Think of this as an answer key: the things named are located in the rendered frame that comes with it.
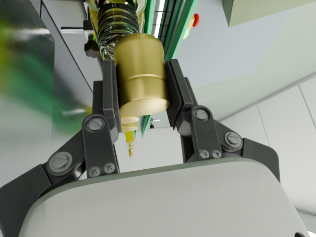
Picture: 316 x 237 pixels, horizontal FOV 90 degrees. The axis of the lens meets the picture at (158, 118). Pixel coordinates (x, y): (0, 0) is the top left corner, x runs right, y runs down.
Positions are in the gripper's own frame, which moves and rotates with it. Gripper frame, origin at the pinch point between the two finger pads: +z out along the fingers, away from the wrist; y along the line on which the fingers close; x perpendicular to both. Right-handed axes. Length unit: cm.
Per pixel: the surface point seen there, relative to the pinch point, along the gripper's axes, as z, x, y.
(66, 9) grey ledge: 33.9, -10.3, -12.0
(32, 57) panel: 14.1, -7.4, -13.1
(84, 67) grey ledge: 40, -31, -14
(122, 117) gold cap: 4.2, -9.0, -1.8
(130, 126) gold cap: 5.9, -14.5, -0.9
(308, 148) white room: 52, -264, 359
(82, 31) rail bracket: 25.5, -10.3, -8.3
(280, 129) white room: 113, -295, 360
